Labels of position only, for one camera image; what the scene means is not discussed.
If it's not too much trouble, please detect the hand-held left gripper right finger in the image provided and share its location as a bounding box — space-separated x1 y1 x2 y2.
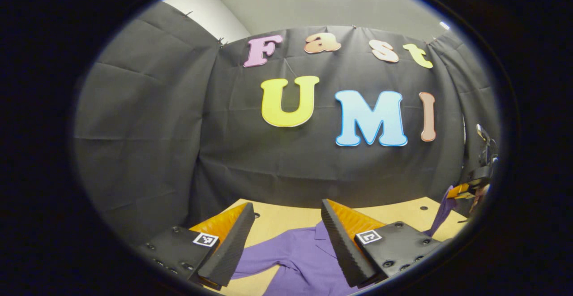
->
321 199 448 287

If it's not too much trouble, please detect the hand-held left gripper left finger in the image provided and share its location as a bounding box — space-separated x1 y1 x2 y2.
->
137 202 256 291

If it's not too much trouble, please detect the purple button shirt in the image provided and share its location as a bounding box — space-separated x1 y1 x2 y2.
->
231 186 462 296

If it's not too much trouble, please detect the black backdrop cloth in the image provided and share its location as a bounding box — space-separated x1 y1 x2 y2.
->
74 1 501 245

